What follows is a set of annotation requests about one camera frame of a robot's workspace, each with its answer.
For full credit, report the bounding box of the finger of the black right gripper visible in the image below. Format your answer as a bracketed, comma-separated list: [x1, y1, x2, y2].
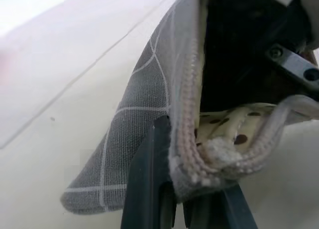
[265, 44, 319, 102]

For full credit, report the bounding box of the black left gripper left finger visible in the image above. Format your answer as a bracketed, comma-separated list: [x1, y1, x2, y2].
[120, 115, 177, 229]

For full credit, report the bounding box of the grey plaid zipper pouch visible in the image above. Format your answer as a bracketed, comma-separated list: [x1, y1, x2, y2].
[59, 0, 319, 215]

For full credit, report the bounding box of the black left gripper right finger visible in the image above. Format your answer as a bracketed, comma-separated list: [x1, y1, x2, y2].
[182, 182, 259, 229]

